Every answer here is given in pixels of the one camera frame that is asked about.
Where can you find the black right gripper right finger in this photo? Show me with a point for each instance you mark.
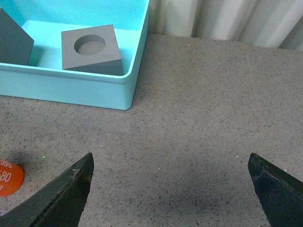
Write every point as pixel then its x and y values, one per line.
pixel 279 193

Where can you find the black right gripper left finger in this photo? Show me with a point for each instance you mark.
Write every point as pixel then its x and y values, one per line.
pixel 60 203

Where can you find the orange cylinder part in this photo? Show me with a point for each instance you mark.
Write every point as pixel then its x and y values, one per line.
pixel 11 177

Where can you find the gray block with round hole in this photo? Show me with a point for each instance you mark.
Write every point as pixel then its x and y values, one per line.
pixel 92 50

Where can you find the gray block with square hole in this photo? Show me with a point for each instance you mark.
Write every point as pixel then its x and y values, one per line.
pixel 15 44

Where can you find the blue plastic box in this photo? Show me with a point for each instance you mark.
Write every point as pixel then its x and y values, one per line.
pixel 43 78

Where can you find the white curtain backdrop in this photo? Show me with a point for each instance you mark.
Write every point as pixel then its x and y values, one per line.
pixel 263 23

